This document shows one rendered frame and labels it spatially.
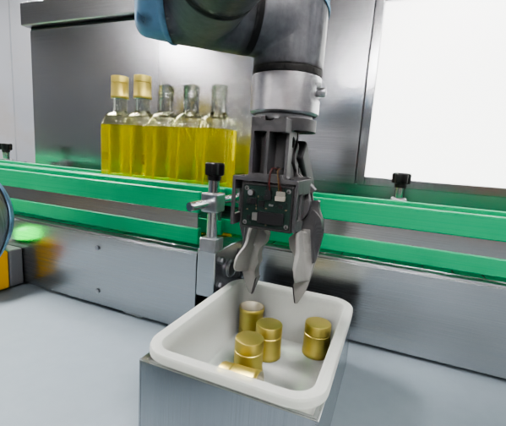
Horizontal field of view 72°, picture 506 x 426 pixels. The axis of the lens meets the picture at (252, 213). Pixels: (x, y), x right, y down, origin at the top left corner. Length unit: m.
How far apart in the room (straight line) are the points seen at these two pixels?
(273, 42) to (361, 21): 0.38
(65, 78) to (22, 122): 2.77
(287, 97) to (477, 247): 0.33
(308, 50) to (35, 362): 0.49
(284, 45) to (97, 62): 0.75
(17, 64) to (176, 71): 3.15
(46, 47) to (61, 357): 0.89
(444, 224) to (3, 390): 0.57
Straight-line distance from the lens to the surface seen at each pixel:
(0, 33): 3.97
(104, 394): 0.47
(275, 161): 0.37
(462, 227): 0.54
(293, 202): 0.34
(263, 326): 0.45
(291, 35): 0.37
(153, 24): 0.35
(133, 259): 0.58
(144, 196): 0.57
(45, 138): 1.20
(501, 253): 0.56
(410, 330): 0.56
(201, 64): 0.83
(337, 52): 0.73
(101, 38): 1.07
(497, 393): 0.58
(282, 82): 0.36
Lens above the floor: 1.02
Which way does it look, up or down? 10 degrees down
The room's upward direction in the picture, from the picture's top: 4 degrees clockwise
